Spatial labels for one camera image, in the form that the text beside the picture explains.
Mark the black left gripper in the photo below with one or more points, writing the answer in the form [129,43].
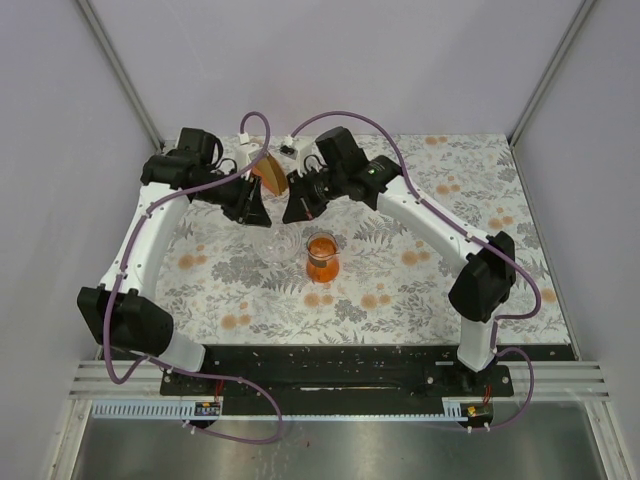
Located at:
[249,207]

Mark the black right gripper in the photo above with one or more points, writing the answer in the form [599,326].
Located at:
[298,209]

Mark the clear glass dripper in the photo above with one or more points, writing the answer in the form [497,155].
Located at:
[279,244]

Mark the orange coffee filter box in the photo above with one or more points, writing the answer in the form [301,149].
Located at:
[272,175]

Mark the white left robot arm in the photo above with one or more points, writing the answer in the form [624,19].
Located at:
[121,312]

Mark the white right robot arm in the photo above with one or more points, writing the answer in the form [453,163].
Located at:
[333,166]

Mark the orange glass carafe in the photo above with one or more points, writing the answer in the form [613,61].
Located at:
[322,264]

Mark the floral patterned tablecloth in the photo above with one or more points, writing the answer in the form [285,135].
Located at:
[392,286]

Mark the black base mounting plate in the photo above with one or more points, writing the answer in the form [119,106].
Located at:
[231,363]

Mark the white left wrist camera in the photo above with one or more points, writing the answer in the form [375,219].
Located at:
[249,149]

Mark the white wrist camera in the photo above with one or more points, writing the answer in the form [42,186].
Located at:
[296,148]
[249,149]

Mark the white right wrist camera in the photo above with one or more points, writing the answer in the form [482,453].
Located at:
[296,148]

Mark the light blue cable duct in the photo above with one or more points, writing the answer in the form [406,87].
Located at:
[430,410]

